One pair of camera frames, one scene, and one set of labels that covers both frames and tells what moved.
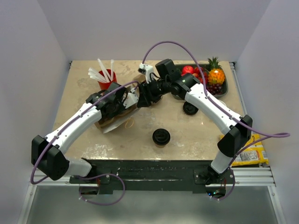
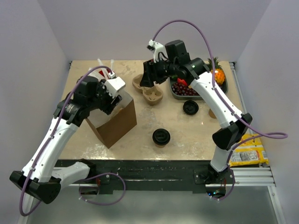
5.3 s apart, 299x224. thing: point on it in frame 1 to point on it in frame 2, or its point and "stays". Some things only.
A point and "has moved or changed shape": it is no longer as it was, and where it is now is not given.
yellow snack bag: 253,155 stays
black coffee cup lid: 160,136 stays
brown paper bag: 105,127 has moved or changed shape
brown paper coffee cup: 160,146 stays
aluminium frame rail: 243,177 stays
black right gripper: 146,94 to 151,74
